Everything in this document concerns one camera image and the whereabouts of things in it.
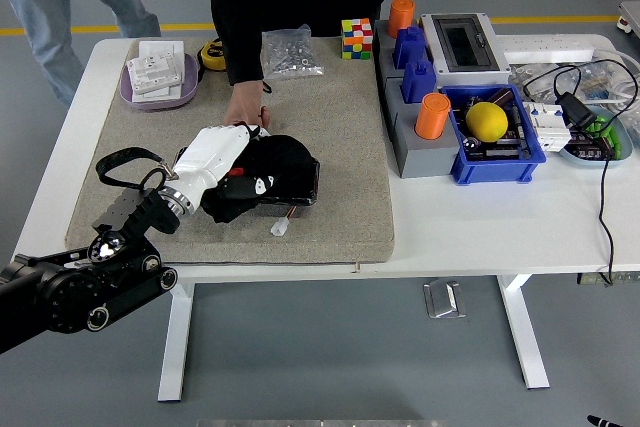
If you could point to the dark circuit module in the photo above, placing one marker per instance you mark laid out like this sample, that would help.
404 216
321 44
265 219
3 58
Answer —
590 151

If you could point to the robot right hand black fingers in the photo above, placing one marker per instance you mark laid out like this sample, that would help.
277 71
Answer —
598 422

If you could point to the bystander person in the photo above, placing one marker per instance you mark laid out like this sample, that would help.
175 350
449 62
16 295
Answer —
35 7

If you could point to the yellow ball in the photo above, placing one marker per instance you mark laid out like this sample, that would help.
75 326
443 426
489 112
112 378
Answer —
487 122

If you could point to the white table leg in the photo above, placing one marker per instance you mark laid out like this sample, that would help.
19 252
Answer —
525 337
175 342

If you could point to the black power adapter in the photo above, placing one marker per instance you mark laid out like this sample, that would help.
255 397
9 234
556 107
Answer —
576 111

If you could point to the grey metal cart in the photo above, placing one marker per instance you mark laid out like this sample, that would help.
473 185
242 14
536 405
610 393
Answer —
631 14

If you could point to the person's right hand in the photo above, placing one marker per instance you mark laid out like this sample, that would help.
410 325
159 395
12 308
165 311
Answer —
245 104

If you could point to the brown capacitor cylinder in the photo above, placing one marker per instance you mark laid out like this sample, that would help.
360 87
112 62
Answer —
501 96

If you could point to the shiny metal ball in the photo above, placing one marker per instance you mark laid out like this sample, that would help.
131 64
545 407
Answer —
470 146

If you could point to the multicolour puzzle cube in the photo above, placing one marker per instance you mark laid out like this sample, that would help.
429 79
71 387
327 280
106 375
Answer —
357 39

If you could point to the person's right forearm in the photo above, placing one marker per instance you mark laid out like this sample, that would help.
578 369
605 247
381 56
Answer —
245 57

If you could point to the yellow tape measure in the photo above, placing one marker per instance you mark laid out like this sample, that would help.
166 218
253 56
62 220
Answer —
212 54

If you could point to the dark circuit board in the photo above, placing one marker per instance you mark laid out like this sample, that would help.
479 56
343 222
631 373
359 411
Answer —
505 151

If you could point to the clear bag of blue parts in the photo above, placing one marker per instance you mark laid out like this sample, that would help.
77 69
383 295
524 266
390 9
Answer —
597 82

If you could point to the grey-brown mat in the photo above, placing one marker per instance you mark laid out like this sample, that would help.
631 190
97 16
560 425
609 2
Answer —
340 172

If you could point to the clear bag of screws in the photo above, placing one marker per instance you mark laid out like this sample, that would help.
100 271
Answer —
292 57

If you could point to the black rag with red patch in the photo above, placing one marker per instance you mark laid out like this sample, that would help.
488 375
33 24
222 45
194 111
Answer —
285 157

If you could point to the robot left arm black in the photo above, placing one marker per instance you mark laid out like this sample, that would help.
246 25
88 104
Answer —
50 292

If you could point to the green plastic parts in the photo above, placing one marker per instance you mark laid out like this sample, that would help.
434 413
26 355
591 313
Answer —
602 126

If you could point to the blue plastic bin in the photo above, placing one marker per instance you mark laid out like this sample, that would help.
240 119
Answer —
495 169

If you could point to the light blue dish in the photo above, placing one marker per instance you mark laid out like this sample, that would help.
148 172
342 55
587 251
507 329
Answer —
623 147

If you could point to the grey peg holder block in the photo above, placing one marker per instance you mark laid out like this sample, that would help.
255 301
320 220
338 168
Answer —
425 157

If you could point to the white circuit breaker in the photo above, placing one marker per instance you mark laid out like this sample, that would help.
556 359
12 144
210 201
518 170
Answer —
547 133

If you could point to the blue block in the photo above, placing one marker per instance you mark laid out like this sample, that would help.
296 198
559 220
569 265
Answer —
407 49
419 82

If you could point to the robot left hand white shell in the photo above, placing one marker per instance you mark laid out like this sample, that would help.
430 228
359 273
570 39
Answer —
210 152

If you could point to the white electrical box dark window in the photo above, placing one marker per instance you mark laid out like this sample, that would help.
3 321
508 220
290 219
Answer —
465 42

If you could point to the clear bag of white parts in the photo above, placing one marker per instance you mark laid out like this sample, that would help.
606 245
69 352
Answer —
542 78

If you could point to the orange cylinder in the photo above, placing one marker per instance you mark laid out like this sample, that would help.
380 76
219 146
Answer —
431 117
401 17

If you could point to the purple tray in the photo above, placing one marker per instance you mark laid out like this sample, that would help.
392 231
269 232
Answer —
189 92

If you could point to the white wall switch panel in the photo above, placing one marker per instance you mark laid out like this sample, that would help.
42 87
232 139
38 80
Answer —
160 47
160 94
152 72

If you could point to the metal floor plate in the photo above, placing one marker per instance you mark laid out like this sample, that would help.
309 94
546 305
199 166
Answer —
444 299

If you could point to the white power strip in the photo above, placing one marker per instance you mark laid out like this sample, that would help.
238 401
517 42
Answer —
550 47

